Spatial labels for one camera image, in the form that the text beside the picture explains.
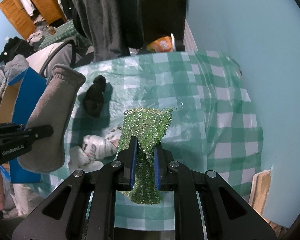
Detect wooden wardrobe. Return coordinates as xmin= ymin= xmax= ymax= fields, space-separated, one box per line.
xmin=0 ymin=0 xmax=67 ymax=39

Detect black sock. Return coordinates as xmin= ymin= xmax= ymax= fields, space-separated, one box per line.
xmin=83 ymin=75 xmax=107 ymax=118

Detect black clothes pile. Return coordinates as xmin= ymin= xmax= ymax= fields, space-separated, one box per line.
xmin=0 ymin=36 xmax=35 ymax=64

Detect orange snack bag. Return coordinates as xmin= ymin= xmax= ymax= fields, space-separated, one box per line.
xmin=146 ymin=33 xmax=176 ymax=53

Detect yellow bottle on far table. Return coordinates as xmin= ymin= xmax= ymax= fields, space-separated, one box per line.
xmin=47 ymin=25 xmax=56 ymax=35

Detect far table green checkered cloth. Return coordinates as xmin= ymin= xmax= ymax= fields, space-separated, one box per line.
xmin=39 ymin=20 xmax=92 ymax=50

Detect green glitter cloth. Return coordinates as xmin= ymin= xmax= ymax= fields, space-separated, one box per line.
xmin=118 ymin=108 xmax=172 ymax=205

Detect green checkered tablecloth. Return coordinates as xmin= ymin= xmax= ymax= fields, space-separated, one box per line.
xmin=64 ymin=51 xmax=263 ymax=199

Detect grey clothes heap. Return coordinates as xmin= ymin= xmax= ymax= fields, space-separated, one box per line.
xmin=27 ymin=21 xmax=49 ymax=50

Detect grey quilted jacket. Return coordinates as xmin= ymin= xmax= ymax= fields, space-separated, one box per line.
xmin=4 ymin=54 xmax=29 ymax=82

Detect bed with white sheet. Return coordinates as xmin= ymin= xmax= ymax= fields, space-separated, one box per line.
xmin=26 ymin=41 xmax=96 ymax=78

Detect blue cardboard box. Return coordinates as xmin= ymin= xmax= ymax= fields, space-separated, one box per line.
xmin=0 ymin=67 xmax=46 ymax=184

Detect dark grey towel on chair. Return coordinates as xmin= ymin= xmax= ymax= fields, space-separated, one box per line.
xmin=72 ymin=0 xmax=144 ymax=62

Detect taupe fleece sock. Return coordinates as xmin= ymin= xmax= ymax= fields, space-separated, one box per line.
xmin=18 ymin=64 xmax=86 ymax=173

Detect black office chair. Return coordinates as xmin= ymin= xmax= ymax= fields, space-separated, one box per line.
xmin=39 ymin=0 xmax=188 ymax=67

